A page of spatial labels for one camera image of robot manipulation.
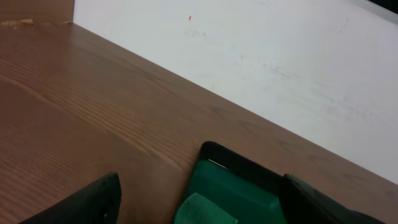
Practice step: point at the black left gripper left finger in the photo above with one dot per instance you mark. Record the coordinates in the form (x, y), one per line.
(96, 203)

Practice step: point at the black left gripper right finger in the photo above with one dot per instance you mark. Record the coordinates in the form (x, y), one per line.
(301, 203)

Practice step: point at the green scouring sponge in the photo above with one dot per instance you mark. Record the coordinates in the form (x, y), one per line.
(197, 209)

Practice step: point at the black rectangular water tray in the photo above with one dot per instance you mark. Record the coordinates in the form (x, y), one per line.
(242, 188)

